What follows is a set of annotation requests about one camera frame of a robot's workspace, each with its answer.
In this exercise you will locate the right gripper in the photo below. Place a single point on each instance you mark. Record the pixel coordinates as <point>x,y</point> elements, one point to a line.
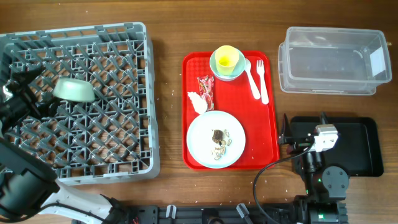
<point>286,137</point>

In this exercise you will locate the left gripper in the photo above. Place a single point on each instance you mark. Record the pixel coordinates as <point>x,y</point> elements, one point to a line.
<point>25,78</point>

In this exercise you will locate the mint green bowl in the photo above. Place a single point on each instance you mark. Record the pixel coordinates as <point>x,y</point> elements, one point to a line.
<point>74,90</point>

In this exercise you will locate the white plastic spoon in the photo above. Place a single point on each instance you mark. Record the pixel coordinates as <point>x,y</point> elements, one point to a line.
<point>255,92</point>

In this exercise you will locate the white plastic fork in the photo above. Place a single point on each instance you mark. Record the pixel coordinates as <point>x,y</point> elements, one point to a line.
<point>261,72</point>

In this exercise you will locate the light blue plate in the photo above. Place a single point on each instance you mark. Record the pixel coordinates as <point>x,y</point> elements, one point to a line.
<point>200,144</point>

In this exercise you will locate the light blue bowl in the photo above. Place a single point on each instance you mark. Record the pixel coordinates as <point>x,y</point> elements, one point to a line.
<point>238,70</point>

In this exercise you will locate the yellow plastic cup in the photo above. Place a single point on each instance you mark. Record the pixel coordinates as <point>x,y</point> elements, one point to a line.
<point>226,58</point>

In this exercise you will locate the white napkin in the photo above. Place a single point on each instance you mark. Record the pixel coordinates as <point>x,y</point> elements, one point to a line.
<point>199,104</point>

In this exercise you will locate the red snack wrapper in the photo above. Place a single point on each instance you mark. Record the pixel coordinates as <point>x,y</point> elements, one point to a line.
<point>206,87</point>

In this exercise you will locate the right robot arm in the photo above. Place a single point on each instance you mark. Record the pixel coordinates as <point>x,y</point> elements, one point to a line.
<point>325,186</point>

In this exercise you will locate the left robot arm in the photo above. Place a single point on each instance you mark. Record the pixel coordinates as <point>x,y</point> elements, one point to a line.
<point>32,187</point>

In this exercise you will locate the grey dishwasher rack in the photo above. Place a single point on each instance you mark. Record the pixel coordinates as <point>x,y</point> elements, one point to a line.
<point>115,137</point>

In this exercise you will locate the black plastic tray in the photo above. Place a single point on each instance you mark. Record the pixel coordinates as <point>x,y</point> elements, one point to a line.
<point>357,149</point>

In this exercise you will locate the red plastic tray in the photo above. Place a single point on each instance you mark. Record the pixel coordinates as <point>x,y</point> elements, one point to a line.
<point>234,97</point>

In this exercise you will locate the clear plastic bin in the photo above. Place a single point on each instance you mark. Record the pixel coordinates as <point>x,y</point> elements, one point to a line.
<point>333,61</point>

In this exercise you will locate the food scraps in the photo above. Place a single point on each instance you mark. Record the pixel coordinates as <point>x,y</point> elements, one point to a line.
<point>222,141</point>

